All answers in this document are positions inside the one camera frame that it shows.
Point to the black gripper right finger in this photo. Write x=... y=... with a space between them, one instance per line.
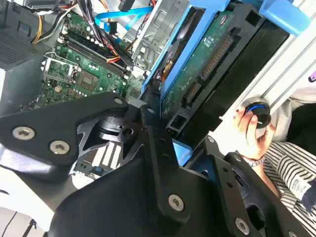
x=229 y=187

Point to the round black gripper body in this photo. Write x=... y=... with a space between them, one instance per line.
x=111 y=205

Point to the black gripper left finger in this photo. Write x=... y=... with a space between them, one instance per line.
x=54 y=123

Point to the hard disk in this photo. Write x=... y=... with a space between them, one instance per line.
x=197 y=74

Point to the person's hand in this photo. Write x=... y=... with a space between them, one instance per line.
x=251 y=143

